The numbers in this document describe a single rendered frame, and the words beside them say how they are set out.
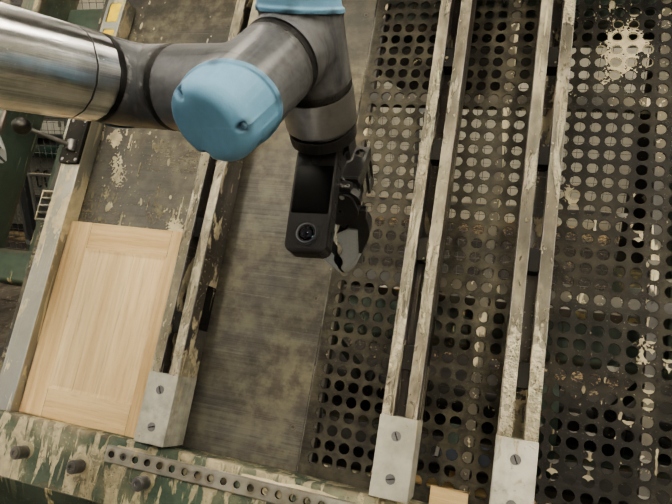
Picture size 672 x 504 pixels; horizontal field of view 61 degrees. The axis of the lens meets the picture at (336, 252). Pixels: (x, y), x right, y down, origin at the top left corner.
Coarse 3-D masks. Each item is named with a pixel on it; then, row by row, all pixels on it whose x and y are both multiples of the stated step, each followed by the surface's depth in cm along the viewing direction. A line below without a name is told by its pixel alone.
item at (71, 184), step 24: (120, 0) 134; (120, 24) 133; (96, 144) 129; (72, 168) 125; (72, 192) 124; (48, 216) 124; (72, 216) 124; (48, 240) 122; (48, 264) 120; (48, 288) 120; (24, 312) 119; (24, 336) 117; (24, 360) 116; (0, 384) 116; (24, 384) 116; (0, 408) 114
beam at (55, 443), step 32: (0, 416) 113; (32, 416) 112; (0, 448) 111; (64, 448) 107; (96, 448) 106; (160, 448) 102; (32, 480) 107; (64, 480) 106; (96, 480) 104; (128, 480) 102; (160, 480) 101; (288, 480) 95; (320, 480) 97
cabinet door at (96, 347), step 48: (96, 240) 121; (144, 240) 118; (96, 288) 118; (144, 288) 115; (48, 336) 118; (96, 336) 116; (144, 336) 113; (48, 384) 115; (96, 384) 113; (144, 384) 110
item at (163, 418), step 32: (192, 192) 112; (224, 192) 112; (192, 224) 110; (224, 224) 113; (192, 256) 110; (192, 288) 106; (192, 320) 105; (160, 352) 105; (192, 352) 106; (160, 384) 103; (192, 384) 107; (160, 416) 101
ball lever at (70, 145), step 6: (18, 120) 117; (24, 120) 118; (12, 126) 117; (18, 126) 117; (24, 126) 117; (30, 126) 119; (18, 132) 118; (24, 132) 118; (36, 132) 120; (42, 132) 121; (48, 138) 122; (54, 138) 123; (66, 144) 124; (72, 144) 125; (72, 150) 125
